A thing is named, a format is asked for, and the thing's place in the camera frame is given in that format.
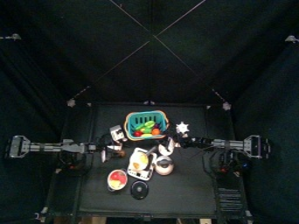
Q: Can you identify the green husked toy corn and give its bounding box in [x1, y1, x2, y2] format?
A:
[135, 120, 156, 131]

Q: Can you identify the white toy cup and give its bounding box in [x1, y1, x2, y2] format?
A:
[157, 137, 176, 157]

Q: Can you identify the white toy knife block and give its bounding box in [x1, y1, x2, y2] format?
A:
[108, 124, 127, 143]

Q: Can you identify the white star-shaped toy rack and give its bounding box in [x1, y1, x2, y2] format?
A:
[174, 121, 191, 135]

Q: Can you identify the red toy food piece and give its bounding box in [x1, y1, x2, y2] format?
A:
[109, 172, 127, 182]

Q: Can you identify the white toy pot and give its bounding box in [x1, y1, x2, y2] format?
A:
[107, 168, 129, 193]

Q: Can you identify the teal basket with orange rim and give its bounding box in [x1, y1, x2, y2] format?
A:
[123, 109, 171, 142]

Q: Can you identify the white toy stove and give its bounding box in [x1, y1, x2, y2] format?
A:
[125, 147, 159, 181]

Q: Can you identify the yellow toy food slice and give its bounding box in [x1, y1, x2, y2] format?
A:
[108, 180, 124, 189]

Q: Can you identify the black pot lid grey knob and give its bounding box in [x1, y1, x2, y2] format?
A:
[129, 180, 149, 200]

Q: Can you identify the white text label sticker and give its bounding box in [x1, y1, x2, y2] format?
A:
[218, 187, 243, 212]

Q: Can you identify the white toy kettle grey handle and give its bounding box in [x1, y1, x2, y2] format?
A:
[153, 155, 175, 177]

